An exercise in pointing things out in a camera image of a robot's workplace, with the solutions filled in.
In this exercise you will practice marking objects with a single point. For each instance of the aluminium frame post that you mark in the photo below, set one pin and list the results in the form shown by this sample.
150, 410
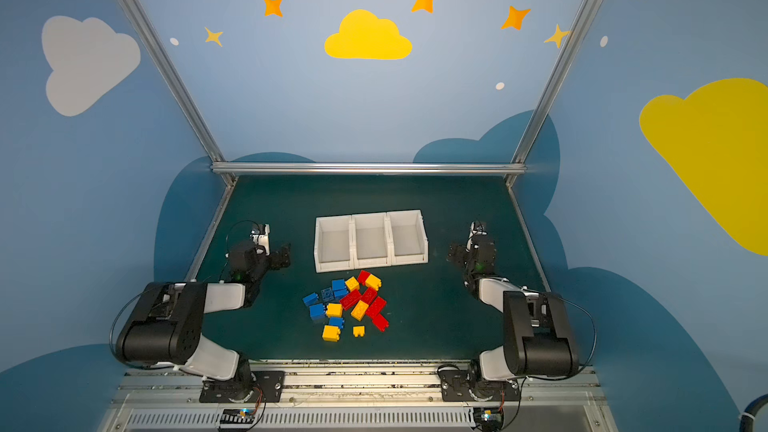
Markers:
151, 40
580, 26

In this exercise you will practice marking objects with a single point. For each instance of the aluminium frame post right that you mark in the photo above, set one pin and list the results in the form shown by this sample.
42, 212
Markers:
580, 26

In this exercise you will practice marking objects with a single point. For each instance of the red lego brick top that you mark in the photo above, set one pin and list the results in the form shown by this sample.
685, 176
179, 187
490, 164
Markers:
363, 276

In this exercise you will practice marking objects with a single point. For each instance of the right white bin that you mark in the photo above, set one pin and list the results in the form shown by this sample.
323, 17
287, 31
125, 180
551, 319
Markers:
409, 240

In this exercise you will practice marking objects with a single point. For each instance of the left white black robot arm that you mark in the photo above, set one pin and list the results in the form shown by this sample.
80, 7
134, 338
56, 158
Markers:
165, 329

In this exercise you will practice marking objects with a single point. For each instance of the left controller board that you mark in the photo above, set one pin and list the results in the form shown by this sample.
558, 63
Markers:
237, 419

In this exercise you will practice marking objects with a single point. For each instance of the small blue lego brick lower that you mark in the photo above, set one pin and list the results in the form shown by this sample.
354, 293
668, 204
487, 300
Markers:
336, 322

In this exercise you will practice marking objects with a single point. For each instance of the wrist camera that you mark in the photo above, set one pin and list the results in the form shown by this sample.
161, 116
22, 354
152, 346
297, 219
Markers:
478, 228
260, 237

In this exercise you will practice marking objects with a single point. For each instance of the left white bin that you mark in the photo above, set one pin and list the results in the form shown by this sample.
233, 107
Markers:
333, 244

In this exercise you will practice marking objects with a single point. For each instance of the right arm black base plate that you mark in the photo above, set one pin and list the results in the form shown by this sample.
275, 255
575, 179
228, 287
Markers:
457, 385

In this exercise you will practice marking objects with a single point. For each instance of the large yellow lego brick bottom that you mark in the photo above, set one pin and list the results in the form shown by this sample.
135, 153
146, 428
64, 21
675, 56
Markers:
331, 333

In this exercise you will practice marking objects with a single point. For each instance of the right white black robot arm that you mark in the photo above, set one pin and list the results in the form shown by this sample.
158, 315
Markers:
537, 337

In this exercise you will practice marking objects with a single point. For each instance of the controller board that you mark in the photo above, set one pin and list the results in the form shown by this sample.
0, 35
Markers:
237, 419
487, 419

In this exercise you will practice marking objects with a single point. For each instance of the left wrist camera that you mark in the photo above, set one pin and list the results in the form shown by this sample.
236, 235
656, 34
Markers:
260, 237

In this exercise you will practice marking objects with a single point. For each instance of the white bin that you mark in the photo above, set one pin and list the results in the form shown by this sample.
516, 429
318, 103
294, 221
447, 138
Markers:
333, 244
372, 240
409, 240

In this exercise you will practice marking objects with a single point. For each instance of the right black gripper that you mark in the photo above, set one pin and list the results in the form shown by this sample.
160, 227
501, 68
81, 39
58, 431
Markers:
463, 255

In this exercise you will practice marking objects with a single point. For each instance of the aluminium frame rail back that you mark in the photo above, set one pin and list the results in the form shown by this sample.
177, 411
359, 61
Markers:
274, 168

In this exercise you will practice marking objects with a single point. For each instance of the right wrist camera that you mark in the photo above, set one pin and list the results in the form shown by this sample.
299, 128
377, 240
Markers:
478, 228

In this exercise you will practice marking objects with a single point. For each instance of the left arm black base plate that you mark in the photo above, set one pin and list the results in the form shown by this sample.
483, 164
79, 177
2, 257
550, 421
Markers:
258, 386

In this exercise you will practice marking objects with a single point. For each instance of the long red lego brick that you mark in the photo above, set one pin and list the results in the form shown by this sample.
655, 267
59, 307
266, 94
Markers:
350, 300

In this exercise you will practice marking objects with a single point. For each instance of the blue lego brick left large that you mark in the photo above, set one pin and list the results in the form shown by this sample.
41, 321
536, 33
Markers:
317, 312

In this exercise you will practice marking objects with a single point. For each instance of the middle white bin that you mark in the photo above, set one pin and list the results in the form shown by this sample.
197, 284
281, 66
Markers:
372, 240

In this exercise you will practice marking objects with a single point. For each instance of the right controller board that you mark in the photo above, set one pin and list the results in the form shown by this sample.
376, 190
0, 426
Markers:
487, 419

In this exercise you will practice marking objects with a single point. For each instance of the blue lego brick top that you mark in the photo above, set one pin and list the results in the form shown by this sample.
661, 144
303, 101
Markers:
339, 288

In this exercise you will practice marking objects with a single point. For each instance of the aluminium frame post left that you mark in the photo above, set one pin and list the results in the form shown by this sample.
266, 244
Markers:
151, 40

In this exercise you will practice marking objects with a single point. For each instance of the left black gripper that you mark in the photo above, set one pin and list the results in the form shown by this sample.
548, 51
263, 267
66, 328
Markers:
274, 258

